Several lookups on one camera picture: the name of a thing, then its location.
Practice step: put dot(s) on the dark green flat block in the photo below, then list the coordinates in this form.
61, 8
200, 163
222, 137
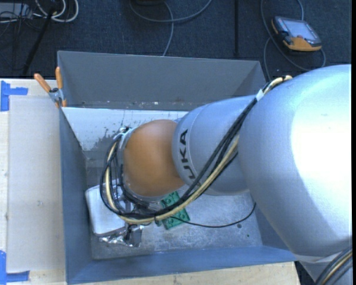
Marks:
175, 221

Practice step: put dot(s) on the silver foil packet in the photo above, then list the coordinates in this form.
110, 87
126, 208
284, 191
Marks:
102, 215

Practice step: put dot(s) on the pale flat board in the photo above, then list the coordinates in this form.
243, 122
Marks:
32, 174

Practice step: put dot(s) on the grey metal bin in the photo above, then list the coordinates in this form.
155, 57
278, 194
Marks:
154, 79

